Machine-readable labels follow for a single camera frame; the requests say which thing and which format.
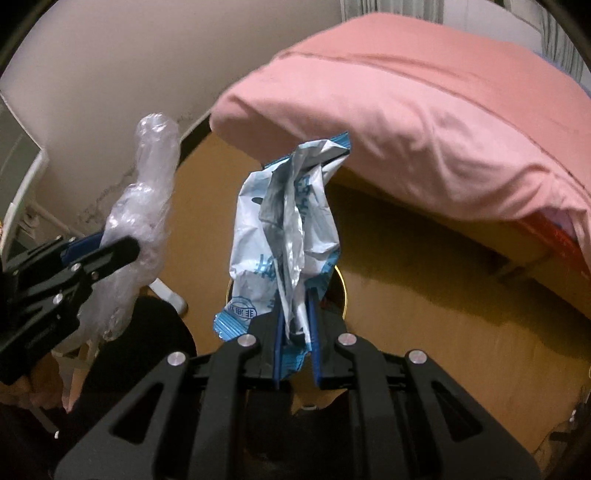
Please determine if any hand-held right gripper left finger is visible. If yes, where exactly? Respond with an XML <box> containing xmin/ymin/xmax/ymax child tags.
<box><xmin>53</xmin><ymin>305</ymin><xmax>296</xmax><ymax>480</ymax></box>

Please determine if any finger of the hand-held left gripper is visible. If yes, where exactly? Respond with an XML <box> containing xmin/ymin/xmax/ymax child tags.
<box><xmin>55</xmin><ymin>235</ymin><xmax>141</xmax><ymax>283</ymax></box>
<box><xmin>56</xmin><ymin>232</ymin><xmax>105</xmax><ymax>258</ymax></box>

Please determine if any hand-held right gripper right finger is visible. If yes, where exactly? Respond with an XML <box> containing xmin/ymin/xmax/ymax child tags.
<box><xmin>307</xmin><ymin>291</ymin><xmax>541</xmax><ymax>480</ymax></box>

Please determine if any clear plastic bag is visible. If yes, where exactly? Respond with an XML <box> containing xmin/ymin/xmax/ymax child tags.
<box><xmin>76</xmin><ymin>112</ymin><xmax>181</xmax><ymax>342</ymax></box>

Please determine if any blue and white snack bag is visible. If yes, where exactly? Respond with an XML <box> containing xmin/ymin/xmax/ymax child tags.
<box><xmin>213</xmin><ymin>131</ymin><xmax>352</xmax><ymax>381</ymax></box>

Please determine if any person's left hand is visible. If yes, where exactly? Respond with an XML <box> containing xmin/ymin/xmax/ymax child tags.
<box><xmin>0</xmin><ymin>355</ymin><xmax>66</xmax><ymax>411</ymax></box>

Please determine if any white chair base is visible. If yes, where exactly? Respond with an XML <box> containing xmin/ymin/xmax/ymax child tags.
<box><xmin>148</xmin><ymin>278</ymin><xmax>189</xmax><ymax>318</ymax></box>

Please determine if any red box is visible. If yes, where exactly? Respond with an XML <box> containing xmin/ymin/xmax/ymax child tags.
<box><xmin>517</xmin><ymin>208</ymin><xmax>591</xmax><ymax>273</ymax></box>

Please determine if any pale curtain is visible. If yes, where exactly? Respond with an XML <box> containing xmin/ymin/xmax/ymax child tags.
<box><xmin>339</xmin><ymin>0</ymin><xmax>591</xmax><ymax>84</ymax></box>

